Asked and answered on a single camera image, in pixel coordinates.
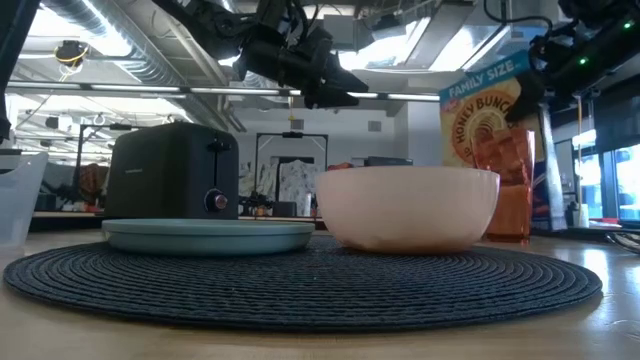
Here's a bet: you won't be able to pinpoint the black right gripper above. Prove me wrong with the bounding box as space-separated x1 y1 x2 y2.
504 37 584 124

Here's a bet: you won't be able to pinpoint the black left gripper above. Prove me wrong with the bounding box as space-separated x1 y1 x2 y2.
233 22 370 110

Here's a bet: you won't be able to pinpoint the Honey Bunches cereal box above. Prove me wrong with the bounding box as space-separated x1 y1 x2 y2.
438 48 569 232

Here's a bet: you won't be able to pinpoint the orange faceted tumbler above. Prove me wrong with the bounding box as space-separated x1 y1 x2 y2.
470 127 536 245

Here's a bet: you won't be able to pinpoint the pale pink bowl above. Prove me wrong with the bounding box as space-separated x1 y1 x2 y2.
314 165 501 255

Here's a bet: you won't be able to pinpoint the teal plate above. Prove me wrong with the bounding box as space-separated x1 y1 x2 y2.
101 218 316 258

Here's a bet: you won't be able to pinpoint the dark round woven placemat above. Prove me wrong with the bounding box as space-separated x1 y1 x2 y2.
2 234 604 334

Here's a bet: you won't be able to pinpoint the dark flat background box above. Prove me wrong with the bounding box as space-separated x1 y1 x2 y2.
363 156 414 168

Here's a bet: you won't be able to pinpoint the white patterned cloth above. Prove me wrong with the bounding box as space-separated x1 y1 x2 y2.
239 159 321 216

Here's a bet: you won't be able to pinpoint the black toaster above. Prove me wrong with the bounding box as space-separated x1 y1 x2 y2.
103 121 240 221

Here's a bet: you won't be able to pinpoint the long ceiling light bar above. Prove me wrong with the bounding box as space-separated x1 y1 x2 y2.
4 81 441 103

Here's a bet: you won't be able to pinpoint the translucent plastic container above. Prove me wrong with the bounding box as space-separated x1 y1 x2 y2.
0 151 50 249

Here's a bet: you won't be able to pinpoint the black background frame stand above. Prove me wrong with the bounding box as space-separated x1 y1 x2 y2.
254 131 330 217

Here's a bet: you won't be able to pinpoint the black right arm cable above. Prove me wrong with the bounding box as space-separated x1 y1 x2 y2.
482 0 554 36

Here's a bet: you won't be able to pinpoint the black cables on table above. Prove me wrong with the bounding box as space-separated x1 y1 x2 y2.
606 231 640 255

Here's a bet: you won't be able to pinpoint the silver ventilation duct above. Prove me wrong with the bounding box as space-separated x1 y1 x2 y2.
42 0 236 131

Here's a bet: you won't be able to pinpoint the yellow ceiling cable reel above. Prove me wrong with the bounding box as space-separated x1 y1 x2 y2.
53 39 90 76

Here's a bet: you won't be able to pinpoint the black rig post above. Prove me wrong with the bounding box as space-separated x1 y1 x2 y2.
0 0 41 144

